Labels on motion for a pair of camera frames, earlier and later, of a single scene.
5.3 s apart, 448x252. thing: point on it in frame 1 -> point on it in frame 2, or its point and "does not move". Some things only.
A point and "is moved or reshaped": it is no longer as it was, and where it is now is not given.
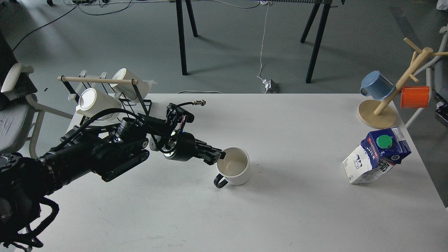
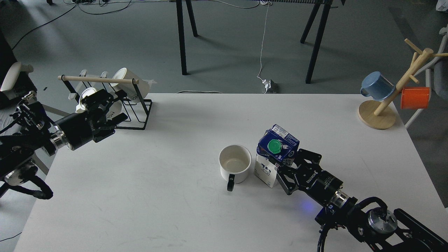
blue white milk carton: (379, 152) -> (277, 146)
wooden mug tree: (378, 114) does not move
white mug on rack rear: (128, 90) does not move
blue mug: (374, 84) does not move
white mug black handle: (234, 165) is moved or reshaped
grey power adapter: (272, 86) does not move
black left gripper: (181, 146) -> (97, 122)
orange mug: (414, 97) does not move
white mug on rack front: (91, 103) does not move
